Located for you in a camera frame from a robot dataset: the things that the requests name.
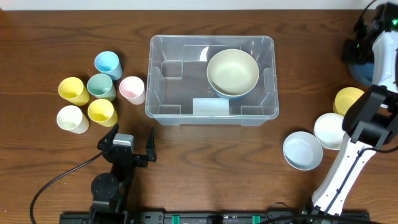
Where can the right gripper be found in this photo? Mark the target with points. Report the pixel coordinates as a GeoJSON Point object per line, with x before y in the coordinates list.
{"type": "Point", "coordinates": [349, 50]}

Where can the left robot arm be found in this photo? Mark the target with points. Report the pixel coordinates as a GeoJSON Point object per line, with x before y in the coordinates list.
{"type": "Point", "coordinates": [110, 190]}

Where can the light grey small bowl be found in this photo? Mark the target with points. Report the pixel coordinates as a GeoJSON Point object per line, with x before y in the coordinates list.
{"type": "Point", "coordinates": [302, 150]}

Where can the yellow small bowl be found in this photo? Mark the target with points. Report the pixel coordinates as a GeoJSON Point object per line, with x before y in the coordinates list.
{"type": "Point", "coordinates": [345, 98]}

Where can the pink cup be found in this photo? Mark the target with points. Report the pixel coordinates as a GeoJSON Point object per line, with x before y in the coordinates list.
{"type": "Point", "coordinates": [133, 89]}

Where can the yellow cup near front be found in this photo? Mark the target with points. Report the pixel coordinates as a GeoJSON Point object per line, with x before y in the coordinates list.
{"type": "Point", "coordinates": [103, 112]}

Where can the white small bowl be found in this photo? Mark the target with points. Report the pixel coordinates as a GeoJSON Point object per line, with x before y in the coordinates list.
{"type": "Point", "coordinates": [328, 130]}

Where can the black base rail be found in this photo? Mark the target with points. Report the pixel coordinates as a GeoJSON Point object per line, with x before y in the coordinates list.
{"type": "Point", "coordinates": [202, 218]}

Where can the green cup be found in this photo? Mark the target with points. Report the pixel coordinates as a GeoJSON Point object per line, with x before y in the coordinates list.
{"type": "Point", "coordinates": [101, 86]}

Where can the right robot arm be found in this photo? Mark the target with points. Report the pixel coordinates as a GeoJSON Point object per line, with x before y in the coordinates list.
{"type": "Point", "coordinates": [371, 121]}

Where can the yellow cup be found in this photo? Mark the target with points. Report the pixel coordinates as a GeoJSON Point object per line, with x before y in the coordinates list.
{"type": "Point", "coordinates": [103, 112]}
{"type": "Point", "coordinates": [73, 90]}

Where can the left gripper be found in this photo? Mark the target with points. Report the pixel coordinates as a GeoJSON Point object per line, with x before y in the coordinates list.
{"type": "Point", "coordinates": [140, 162]}

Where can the clear plastic storage container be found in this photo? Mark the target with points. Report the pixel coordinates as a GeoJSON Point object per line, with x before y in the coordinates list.
{"type": "Point", "coordinates": [177, 75]}

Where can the dark blue bowl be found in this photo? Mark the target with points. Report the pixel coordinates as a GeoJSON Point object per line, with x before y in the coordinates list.
{"type": "Point", "coordinates": [229, 97]}
{"type": "Point", "coordinates": [362, 73]}

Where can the light blue cup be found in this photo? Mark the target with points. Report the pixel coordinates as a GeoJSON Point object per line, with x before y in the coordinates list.
{"type": "Point", "coordinates": [108, 62]}

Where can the cream white cup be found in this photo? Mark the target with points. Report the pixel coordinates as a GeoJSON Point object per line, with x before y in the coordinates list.
{"type": "Point", "coordinates": [71, 118]}

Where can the beige large bowl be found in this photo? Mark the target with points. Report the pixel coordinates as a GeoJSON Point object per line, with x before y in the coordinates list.
{"type": "Point", "coordinates": [233, 72]}

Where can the yellow cup far left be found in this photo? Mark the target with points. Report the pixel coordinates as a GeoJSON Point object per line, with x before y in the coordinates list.
{"type": "Point", "coordinates": [73, 90]}

